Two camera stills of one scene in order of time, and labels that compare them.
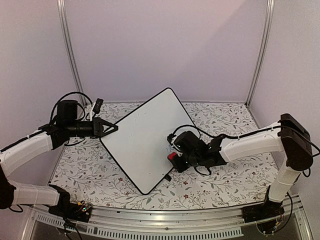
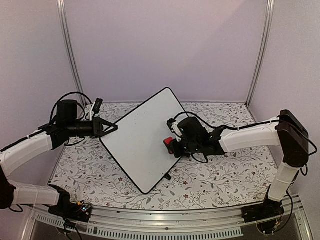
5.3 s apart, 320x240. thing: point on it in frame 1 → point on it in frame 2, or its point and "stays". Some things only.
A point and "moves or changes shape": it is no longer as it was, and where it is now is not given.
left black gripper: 98,129 stays
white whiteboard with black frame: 140,145 stays
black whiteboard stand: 168,177 stays
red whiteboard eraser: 170,156 moves or changes shape
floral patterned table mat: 89,173 stays
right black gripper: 180,167 → 178,153
